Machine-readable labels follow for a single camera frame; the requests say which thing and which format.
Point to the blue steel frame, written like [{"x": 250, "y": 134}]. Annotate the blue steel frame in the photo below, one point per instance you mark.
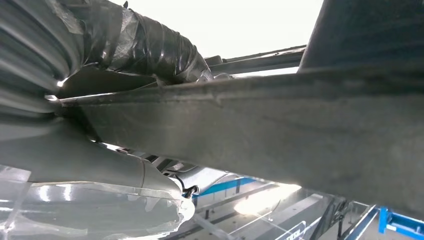
[
  {"x": 397, "y": 222},
  {"x": 225, "y": 187}
]

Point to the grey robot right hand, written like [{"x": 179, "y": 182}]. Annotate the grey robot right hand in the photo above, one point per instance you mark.
[{"x": 66, "y": 155}]

